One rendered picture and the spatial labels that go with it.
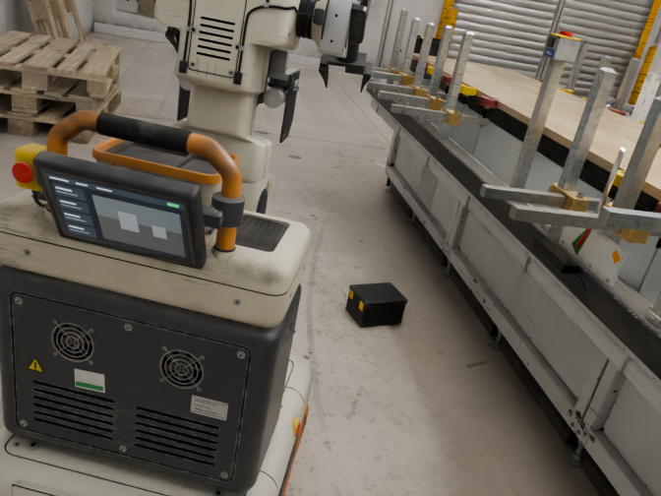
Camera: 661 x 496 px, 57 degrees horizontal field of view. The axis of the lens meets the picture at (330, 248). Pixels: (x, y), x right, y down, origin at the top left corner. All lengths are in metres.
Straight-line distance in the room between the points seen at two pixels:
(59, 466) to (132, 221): 0.60
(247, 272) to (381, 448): 1.05
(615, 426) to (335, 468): 0.83
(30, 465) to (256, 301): 0.61
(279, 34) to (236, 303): 0.54
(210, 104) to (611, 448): 1.48
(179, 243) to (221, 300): 0.13
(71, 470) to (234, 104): 0.82
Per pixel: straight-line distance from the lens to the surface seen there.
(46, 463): 1.41
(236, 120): 1.34
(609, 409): 2.04
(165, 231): 0.98
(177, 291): 1.07
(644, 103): 3.23
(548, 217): 1.49
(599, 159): 2.08
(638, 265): 1.90
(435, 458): 1.97
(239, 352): 1.09
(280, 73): 1.44
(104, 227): 1.04
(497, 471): 2.02
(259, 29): 1.26
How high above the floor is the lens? 1.27
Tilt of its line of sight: 24 degrees down
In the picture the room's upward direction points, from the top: 11 degrees clockwise
